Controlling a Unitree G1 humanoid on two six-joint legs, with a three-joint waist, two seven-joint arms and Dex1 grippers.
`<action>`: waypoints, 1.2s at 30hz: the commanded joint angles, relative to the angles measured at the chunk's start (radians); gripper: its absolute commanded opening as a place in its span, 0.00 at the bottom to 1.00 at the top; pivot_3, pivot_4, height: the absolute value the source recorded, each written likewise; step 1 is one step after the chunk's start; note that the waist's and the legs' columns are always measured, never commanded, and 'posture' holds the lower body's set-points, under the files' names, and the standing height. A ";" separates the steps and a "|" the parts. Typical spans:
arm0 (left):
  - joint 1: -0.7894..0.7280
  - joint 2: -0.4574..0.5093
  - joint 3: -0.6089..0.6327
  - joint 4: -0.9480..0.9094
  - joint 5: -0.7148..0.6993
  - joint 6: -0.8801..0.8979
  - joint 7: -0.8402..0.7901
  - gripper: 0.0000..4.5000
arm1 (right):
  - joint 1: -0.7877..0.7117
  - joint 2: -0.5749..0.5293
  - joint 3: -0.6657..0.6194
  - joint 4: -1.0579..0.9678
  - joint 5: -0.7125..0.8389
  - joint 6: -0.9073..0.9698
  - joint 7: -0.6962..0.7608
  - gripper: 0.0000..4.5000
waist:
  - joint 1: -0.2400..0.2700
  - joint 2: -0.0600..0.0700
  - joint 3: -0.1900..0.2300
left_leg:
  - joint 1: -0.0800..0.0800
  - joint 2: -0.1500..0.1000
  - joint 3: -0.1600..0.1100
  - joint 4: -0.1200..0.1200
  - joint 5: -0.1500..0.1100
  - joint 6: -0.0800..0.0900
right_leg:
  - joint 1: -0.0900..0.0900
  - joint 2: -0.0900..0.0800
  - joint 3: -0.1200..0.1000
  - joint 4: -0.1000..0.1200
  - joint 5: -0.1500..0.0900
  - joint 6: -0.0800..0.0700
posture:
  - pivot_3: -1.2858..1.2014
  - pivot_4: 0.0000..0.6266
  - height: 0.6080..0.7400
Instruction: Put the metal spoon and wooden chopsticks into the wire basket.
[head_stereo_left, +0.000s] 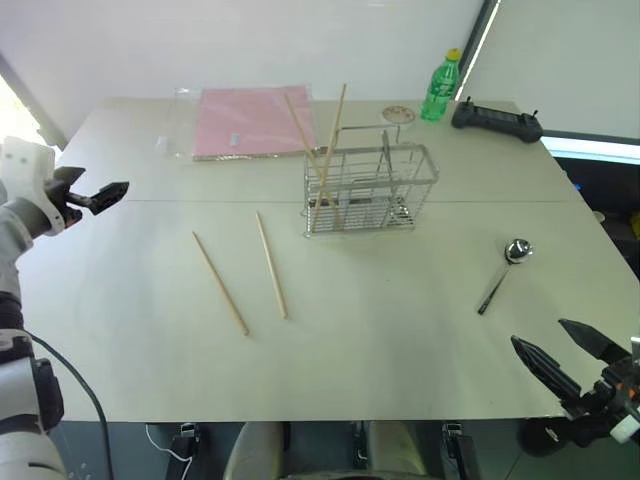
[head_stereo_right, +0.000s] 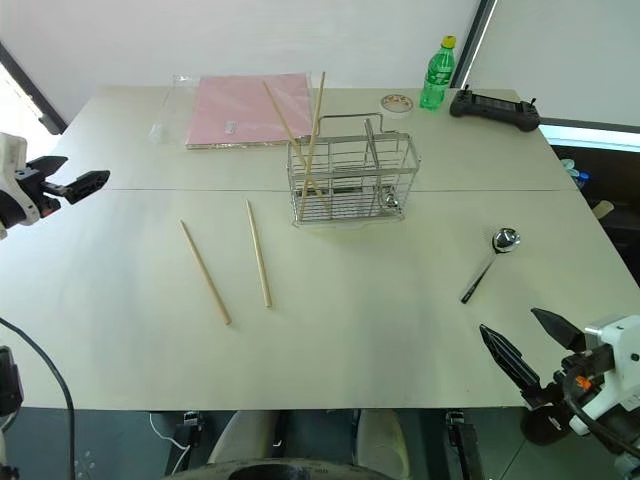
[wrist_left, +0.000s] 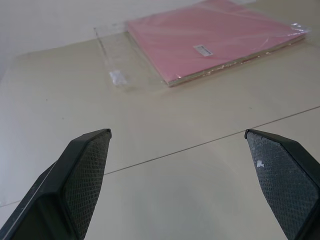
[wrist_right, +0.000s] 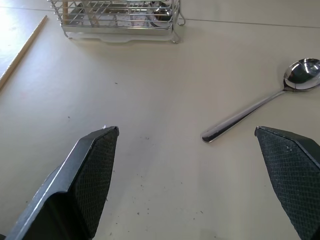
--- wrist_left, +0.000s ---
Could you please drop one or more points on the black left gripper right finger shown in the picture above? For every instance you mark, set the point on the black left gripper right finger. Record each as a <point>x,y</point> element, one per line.
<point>282,185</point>

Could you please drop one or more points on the pink paper pack in plastic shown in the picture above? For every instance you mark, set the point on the pink paper pack in plastic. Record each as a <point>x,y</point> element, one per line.
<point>200,45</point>

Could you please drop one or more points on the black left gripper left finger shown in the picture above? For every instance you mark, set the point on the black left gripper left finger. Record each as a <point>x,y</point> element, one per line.
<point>82,180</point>

